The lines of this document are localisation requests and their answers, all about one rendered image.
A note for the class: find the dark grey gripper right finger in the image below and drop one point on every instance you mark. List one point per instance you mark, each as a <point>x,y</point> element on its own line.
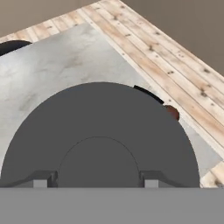
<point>144,177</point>

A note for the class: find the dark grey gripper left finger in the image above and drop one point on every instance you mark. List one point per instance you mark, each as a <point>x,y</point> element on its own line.
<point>52,178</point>

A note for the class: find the dark grey round blender lid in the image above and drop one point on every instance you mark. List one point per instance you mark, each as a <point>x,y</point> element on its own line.
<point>99,113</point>

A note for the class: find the brown round object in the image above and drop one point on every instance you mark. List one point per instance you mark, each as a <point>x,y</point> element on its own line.
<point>173,112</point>

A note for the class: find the black curved rim object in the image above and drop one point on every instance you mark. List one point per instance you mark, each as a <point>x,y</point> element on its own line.
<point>150,93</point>

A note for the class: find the black round object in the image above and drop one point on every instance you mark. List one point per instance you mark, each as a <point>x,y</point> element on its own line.
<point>11,46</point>

